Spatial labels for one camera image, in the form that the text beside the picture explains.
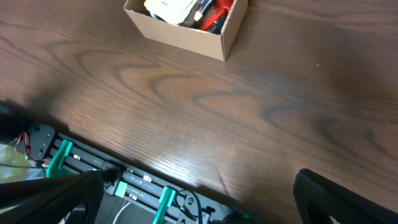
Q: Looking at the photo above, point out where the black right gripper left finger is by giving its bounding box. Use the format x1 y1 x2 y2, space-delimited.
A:
1 170 104 223

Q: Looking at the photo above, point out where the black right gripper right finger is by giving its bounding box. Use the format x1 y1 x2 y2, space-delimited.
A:
293 169 397 224

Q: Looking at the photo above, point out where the cardboard box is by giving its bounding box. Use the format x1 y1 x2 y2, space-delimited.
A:
124 0 248 61

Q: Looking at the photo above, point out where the yellow sticky note pad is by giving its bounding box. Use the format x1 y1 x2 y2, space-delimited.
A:
144 0 200 27

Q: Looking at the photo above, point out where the orange utility knife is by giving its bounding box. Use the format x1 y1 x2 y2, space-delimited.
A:
212 0 234 11

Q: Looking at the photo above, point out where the black yellow correction tape dispenser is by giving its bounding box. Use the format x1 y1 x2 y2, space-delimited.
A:
194 0 216 21

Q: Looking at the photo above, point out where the green rail clamp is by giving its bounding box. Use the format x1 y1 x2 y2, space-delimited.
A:
152 187 177 224
45 140 73 178

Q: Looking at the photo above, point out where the black mounting rail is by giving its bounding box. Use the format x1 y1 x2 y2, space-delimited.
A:
16 121 259 224

